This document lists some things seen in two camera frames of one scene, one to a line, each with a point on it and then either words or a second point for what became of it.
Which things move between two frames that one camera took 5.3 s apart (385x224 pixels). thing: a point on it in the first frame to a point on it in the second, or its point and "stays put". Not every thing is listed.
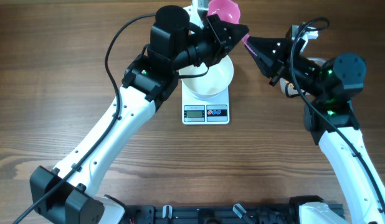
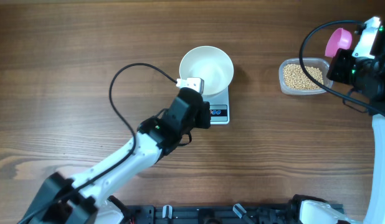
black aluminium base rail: x=212 y=214 stays put
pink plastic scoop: x=227 y=10 to x=339 y=38
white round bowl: x=212 y=83 stays put
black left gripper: x=218 y=32 to x=203 y=111
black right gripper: x=279 y=56 to x=336 y=73
